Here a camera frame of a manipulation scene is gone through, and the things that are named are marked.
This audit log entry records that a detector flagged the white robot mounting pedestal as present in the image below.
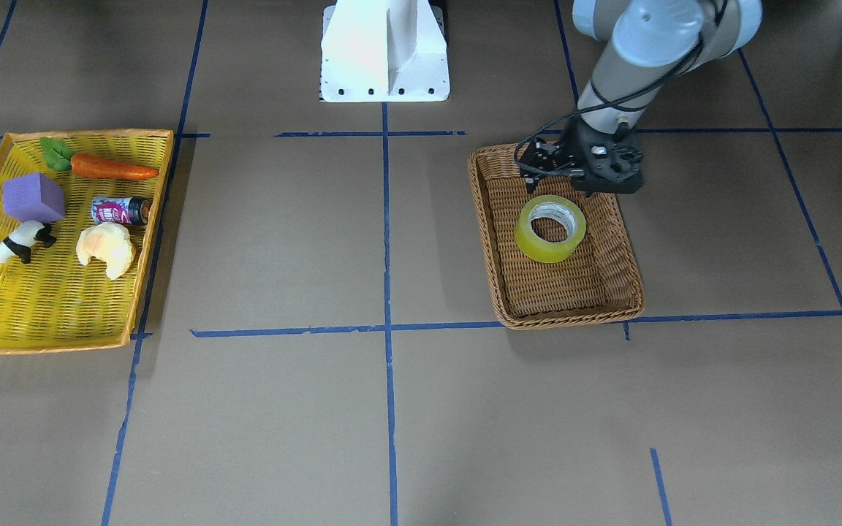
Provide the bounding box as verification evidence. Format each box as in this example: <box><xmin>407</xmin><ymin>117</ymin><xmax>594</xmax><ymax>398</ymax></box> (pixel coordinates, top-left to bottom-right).
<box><xmin>319</xmin><ymin>1</ymin><xmax>451</xmax><ymax>103</ymax></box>

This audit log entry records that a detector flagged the toy panda figure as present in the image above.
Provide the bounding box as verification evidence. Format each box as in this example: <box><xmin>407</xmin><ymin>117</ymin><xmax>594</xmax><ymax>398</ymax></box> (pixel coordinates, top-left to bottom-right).
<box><xmin>0</xmin><ymin>220</ymin><xmax>57</xmax><ymax>265</ymax></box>

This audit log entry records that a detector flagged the yellow tape roll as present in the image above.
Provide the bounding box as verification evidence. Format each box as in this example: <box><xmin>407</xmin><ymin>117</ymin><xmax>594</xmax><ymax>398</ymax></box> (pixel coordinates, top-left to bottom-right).
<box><xmin>515</xmin><ymin>194</ymin><xmax>588</xmax><ymax>264</ymax></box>

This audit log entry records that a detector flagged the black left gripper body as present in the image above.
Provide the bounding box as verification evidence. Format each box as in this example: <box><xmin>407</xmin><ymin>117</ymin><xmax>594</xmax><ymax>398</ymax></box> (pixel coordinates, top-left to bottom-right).
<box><xmin>564</xmin><ymin>121</ymin><xmax>645</xmax><ymax>194</ymax></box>

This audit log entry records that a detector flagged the yellow plastic basket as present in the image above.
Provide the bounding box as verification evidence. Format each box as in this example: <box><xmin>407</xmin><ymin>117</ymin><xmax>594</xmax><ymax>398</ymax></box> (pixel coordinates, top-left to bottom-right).
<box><xmin>0</xmin><ymin>129</ymin><xmax>175</xmax><ymax>355</ymax></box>

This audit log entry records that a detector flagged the small drink can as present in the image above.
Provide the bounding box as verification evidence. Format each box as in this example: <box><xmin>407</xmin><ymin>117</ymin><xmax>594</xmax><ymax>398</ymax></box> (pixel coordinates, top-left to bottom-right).
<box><xmin>90</xmin><ymin>196</ymin><xmax>153</xmax><ymax>226</ymax></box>

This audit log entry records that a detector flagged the toy orange carrot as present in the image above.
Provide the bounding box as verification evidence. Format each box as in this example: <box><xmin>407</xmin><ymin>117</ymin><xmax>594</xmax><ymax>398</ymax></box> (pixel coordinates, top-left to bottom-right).
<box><xmin>38</xmin><ymin>137</ymin><xmax>159</xmax><ymax>180</ymax></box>

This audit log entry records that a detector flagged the toy bread croissant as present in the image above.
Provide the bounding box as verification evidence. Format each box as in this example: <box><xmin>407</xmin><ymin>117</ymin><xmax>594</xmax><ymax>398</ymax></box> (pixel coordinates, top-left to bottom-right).
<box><xmin>75</xmin><ymin>222</ymin><xmax>136</xmax><ymax>281</ymax></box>

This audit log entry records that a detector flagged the brown wicker basket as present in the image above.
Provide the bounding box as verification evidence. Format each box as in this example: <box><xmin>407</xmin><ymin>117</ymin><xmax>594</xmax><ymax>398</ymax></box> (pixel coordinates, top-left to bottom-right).
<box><xmin>467</xmin><ymin>144</ymin><xmax>646</xmax><ymax>329</ymax></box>

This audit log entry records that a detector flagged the purple foam cube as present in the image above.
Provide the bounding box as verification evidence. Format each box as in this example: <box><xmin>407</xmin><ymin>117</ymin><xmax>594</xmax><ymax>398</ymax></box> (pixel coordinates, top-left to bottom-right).
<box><xmin>2</xmin><ymin>171</ymin><xmax>66</xmax><ymax>223</ymax></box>

